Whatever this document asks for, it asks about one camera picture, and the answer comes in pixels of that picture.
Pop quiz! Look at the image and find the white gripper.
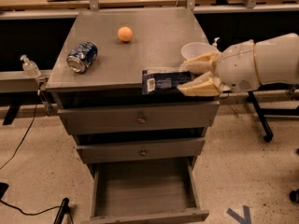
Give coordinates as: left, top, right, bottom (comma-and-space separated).
177, 40, 260, 97

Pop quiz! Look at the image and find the dark blue rxbar wrapper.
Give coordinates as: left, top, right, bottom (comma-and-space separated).
142, 67, 193, 95

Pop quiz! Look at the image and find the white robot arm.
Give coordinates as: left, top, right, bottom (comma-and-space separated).
178, 33, 299, 97

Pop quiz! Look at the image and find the grey top drawer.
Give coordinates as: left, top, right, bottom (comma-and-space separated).
59, 101, 219, 134

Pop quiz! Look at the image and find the grey wooden drawer cabinet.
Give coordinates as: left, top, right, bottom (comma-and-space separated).
45, 7, 229, 224

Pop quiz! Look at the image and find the grey open bottom drawer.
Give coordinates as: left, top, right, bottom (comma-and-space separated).
81, 158, 209, 224

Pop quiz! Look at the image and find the grey middle drawer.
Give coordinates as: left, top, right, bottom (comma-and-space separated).
77, 138, 205, 164

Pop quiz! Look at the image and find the white ceramic bowl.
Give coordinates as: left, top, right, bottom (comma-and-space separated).
181, 42, 218, 60

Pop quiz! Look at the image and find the sanitizer pump bottle behind bowl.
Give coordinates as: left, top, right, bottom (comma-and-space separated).
212, 37, 220, 48

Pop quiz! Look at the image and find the black table leg with caster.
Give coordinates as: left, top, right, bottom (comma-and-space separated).
247, 91, 299, 143

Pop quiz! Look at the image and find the orange fruit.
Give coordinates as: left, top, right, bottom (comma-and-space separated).
118, 27, 133, 42

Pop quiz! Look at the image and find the blue crushed soda can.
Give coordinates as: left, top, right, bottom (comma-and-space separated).
66, 41, 98, 74

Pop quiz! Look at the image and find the black caster right edge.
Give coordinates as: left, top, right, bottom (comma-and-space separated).
289, 189, 299, 203

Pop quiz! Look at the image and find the clear sanitizer pump bottle left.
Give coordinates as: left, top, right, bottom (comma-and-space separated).
21, 55, 41, 78

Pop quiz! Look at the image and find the black stand bottom left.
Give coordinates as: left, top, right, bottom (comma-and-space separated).
53, 198, 71, 224

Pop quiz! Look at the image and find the black floor cable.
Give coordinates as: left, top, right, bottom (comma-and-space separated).
0, 103, 62, 217

